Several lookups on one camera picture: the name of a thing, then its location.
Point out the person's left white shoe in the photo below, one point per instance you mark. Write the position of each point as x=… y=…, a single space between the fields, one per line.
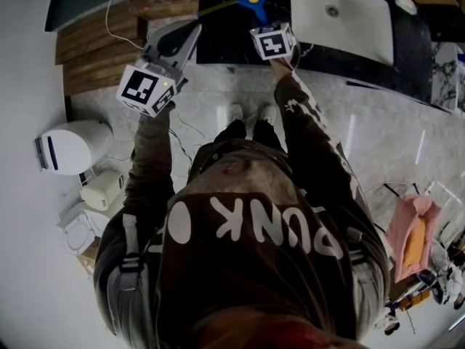
x=236 y=112

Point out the wooden plank platform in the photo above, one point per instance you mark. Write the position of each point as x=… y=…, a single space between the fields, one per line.
x=94 y=56

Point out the orange cloth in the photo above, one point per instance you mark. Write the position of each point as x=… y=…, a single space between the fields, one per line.
x=414 y=242

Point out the person's right forearm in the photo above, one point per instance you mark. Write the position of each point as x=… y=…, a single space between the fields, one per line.
x=309 y=122

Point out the metal sink drain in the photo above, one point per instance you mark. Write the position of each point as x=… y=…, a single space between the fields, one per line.
x=331 y=10

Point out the dark glass panel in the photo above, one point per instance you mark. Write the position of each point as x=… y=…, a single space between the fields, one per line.
x=80 y=2

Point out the white marble cabinet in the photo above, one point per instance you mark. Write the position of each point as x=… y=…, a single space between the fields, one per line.
x=445 y=75

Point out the person's black trousers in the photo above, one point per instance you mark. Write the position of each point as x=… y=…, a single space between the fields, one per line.
x=267 y=133

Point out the cream plastic box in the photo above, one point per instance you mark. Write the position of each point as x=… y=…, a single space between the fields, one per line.
x=103 y=189

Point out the white robot toy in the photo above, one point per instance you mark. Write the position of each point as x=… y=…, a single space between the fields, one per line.
x=450 y=282

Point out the white sink basin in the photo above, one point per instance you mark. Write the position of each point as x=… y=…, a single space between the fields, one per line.
x=359 y=24

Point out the pink cloth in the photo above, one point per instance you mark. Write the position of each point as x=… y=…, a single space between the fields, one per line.
x=397 y=238

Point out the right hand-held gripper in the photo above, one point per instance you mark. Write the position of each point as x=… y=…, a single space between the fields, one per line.
x=273 y=43

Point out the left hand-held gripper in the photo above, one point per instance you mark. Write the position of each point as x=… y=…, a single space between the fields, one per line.
x=147 y=89

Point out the blue squeegee with yellow blade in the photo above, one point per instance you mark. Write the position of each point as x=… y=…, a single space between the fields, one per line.
x=253 y=1

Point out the person's left forearm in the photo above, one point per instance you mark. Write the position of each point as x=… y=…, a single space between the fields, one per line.
x=152 y=151

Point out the white square toilet seat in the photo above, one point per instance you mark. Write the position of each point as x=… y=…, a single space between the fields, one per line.
x=81 y=231

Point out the person's right white shoe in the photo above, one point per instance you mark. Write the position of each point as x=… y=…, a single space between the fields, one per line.
x=269 y=112

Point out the small brown box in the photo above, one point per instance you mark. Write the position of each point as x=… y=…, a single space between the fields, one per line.
x=88 y=262

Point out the person's white shoe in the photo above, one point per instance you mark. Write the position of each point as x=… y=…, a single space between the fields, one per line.
x=236 y=112
x=269 y=112

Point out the person's brown printed sweatshirt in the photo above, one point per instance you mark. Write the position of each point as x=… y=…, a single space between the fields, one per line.
x=236 y=267

